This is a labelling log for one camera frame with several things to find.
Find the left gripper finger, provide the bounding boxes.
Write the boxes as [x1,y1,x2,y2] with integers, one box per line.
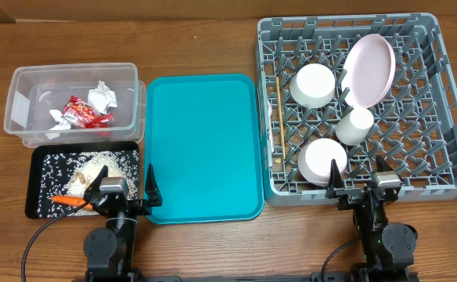
[144,164,163,207]
[84,165,108,196]

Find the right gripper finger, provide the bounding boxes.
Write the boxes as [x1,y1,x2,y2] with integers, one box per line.
[375,154,393,172]
[327,159,345,190]

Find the orange carrot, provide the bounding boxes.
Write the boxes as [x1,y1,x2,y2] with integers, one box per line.
[50,195,86,208]

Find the small white cup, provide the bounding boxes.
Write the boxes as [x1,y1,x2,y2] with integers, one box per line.
[336,108,374,146]

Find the white napkin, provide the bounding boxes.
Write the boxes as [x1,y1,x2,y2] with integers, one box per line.
[45,110,71,139]

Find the wooden chopstick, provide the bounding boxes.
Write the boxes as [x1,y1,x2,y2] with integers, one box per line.
[275,75,286,163]

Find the red snack wrapper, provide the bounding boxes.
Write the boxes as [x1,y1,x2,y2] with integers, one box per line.
[62,96,113,128]

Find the white green tissue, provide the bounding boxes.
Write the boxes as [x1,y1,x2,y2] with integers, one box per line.
[88,81,117,114]

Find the small white plate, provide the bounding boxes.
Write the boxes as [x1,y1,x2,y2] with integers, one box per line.
[290,63,336,108]

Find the large white plate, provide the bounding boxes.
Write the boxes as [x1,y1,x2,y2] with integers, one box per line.
[341,34,396,108]

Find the white plastic fork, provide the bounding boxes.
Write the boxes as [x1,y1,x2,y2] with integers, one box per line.
[267,101,275,155]

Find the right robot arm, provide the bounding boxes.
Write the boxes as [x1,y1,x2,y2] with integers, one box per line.
[319,155,419,282]

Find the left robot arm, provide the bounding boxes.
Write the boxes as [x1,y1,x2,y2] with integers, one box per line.
[83,165,163,281]

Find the grey dishwasher rack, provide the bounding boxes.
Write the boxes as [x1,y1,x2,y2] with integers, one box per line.
[256,13,457,206]

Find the spilled rice and peanuts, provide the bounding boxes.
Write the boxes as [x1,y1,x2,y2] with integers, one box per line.
[34,150,140,218]

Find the black plastic tray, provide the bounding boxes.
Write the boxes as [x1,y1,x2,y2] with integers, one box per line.
[25,141,140,219]

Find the teal plastic tray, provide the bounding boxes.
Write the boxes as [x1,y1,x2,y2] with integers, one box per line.
[143,74,264,225]

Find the clear plastic bin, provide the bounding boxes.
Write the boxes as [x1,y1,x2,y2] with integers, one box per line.
[3,63,146,148]

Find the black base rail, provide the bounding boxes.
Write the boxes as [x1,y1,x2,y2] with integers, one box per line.
[71,271,419,282]

